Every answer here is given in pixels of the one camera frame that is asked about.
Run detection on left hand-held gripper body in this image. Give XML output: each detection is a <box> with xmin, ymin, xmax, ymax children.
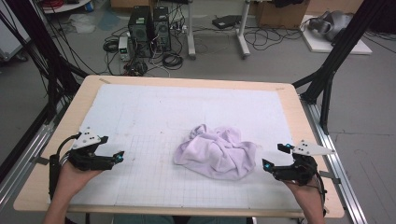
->
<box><xmin>66</xmin><ymin>126</ymin><xmax>116</xmax><ymax>172</ymax></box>

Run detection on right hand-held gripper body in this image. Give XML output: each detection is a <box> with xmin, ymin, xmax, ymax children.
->
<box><xmin>273</xmin><ymin>139</ymin><xmax>337</xmax><ymax>187</ymax></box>

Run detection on lavender printed towel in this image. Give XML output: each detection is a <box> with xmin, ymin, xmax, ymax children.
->
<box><xmin>173</xmin><ymin>123</ymin><xmax>258</xmax><ymax>182</ymax></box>

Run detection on person's right hand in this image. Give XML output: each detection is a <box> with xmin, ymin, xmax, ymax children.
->
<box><xmin>284</xmin><ymin>181</ymin><xmax>325</xmax><ymax>207</ymax></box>

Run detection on person's left hand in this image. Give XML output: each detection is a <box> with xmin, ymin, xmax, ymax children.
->
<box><xmin>55</xmin><ymin>161</ymin><xmax>105</xmax><ymax>203</ymax></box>

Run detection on white grid mat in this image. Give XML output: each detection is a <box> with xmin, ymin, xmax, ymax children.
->
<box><xmin>69</xmin><ymin>83</ymin><xmax>302</xmax><ymax>210</ymax></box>

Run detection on dark plug tangle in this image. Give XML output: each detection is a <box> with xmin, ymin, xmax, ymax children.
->
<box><xmin>122</xmin><ymin>60</ymin><xmax>149</xmax><ymax>77</ymax></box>

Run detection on white power supply unit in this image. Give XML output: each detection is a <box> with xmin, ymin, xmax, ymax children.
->
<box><xmin>118</xmin><ymin>35</ymin><xmax>134</xmax><ymax>63</ymax></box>

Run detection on black computer tower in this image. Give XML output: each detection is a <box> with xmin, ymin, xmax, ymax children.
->
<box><xmin>152</xmin><ymin>7</ymin><xmax>173</xmax><ymax>52</ymax></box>
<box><xmin>128</xmin><ymin>6</ymin><xmax>153</xmax><ymax>59</ymax></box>

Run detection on white floor board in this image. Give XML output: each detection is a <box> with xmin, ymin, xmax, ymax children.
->
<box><xmin>300</xmin><ymin>14</ymin><xmax>374</xmax><ymax>56</ymax></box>

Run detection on clear plastic bag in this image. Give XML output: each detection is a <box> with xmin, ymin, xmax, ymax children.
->
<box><xmin>68</xmin><ymin>12</ymin><xmax>97</xmax><ymax>35</ymax></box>

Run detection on white stand leg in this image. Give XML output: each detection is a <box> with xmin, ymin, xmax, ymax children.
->
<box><xmin>235</xmin><ymin>0</ymin><xmax>252</xmax><ymax>60</ymax></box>
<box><xmin>186</xmin><ymin>0</ymin><xmax>197</xmax><ymax>61</ymax></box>

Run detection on brown cardboard box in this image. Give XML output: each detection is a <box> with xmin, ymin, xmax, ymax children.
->
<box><xmin>256</xmin><ymin>0</ymin><xmax>311</xmax><ymax>30</ymax></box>

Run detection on white case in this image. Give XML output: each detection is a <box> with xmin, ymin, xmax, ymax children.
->
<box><xmin>0</xmin><ymin>15</ymin><xmax>33</xmax><ymax>62</ymax></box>

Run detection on white round table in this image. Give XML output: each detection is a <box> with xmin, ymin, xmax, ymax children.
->
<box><xmin>41</xmin><ymin>0</ymin><xmax>92</xmax><ymax>15</ymax></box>

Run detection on black flat device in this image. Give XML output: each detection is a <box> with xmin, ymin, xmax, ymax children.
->
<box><xmin>212</xmin><ymin>14</ymin><xmax>243</xmax><ymax>30</ymax></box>

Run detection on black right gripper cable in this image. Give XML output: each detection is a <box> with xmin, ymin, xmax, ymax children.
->
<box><xmin>311</xmin><ymin>170</ymin><xmax>329</xmax><ymax>217</ymax></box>

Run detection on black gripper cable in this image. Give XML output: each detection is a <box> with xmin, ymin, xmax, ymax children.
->
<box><xmin>311</xmin><ymin>170</ymin><xmax>329</xmax><ymax>217</ymax></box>
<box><xmin>48</xmin><ymin>133</ymin><xmax>82</xmax><ymax>201</ymax></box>

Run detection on grey metal bracket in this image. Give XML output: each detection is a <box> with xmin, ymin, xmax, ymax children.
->
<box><xmin>318</xmin><ymin>170</ymin><xmax>342</xmax><ymax>185</ymax></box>
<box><xmin>31</xmin><ymin>155</ymin><xmax>51</xmax><ymax>166</ymax></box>

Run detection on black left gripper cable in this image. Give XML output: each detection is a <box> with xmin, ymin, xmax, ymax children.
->
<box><xmin>48</xmin><ymin>133</ymin><xmax>82</xmax><ymax>201</ymax></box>

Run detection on aluminium rail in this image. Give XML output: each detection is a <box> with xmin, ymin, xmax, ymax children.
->
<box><xmin>0</xmin><ymin>102</ymin><xmax>68</xmax><ymax>213</ymax></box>
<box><xmin>300</xmin><ymin>96</ymin><xmax>370</xmax><ymax>224</ymax></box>

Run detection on black cable coil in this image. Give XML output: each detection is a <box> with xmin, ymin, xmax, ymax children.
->
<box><xmin>162</xmin><ymin>52</ymin><xmax>185</xmax><ymax>71</ymax></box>
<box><xmin>102</xmin><ymin>38</ymin><xmax>120</xmax><ymax>54</ymax></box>

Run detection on black floor cable tangle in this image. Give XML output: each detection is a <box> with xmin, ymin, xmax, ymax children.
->
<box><xmin>244</xmin><ymin>26</ymin><xmax>304</xmax><ymax>51</ymax></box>

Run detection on black frame post with cables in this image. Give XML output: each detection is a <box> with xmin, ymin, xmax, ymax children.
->
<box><xmin>0</xmin><ymin>0</ymin><xmax>90</xmax><ymax>125</ymax></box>

